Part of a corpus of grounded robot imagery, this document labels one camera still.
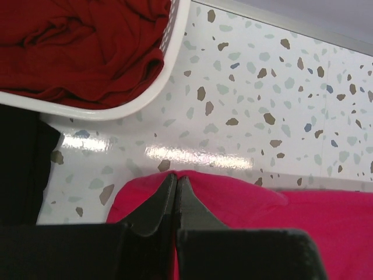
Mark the white plastic laundry basket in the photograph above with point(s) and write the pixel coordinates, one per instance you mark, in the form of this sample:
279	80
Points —
140	87

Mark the black folded t shirt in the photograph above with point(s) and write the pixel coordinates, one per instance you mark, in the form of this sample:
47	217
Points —
26	147

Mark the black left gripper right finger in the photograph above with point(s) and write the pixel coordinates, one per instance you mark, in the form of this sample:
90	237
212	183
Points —
208	249

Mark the pink t shirt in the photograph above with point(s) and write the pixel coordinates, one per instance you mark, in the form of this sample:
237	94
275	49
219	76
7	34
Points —
339	222

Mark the dark red t shirt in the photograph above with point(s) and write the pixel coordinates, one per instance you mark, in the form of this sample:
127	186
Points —
78	49

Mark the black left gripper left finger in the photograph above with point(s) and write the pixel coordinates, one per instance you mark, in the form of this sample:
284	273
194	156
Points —
139	246

